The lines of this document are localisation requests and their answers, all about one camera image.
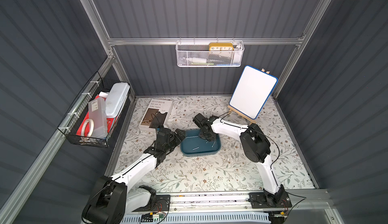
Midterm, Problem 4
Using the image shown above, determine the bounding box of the teal plastic storage tray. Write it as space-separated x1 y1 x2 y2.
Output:
180 129 221 157

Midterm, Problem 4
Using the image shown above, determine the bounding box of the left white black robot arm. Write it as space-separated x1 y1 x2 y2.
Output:
81 126 186 224

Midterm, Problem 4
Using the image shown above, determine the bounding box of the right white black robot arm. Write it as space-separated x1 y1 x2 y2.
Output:
193 114 285 202

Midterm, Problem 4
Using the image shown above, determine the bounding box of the red box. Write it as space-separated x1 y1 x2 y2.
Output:
76 92 125 136

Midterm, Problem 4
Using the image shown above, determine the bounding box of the interior design trends book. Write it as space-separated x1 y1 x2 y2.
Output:
139 99 173 132

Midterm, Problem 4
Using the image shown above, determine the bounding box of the white plastic case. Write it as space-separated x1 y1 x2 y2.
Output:
105 82 130 118

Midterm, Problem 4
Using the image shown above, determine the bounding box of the blue framed whiteboard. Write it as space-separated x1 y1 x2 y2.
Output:
229 65 278 121

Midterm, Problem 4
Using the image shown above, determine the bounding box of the translucent plastic container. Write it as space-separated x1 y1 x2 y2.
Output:
88 97 108 139

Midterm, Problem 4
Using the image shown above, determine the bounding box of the white tape roll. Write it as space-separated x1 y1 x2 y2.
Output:
81 119 94 137

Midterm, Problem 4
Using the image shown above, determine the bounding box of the yellow digital clock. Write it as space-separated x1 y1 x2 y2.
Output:
209 42 234 51

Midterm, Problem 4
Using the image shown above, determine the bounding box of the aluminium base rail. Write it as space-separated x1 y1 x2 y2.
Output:
81 189 340 224

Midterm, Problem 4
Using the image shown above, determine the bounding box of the white wire wall basket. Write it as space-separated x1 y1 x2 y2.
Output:
175 40 245 67

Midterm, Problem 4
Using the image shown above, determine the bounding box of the black wire side basket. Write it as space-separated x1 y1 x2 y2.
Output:
58 73 131 148

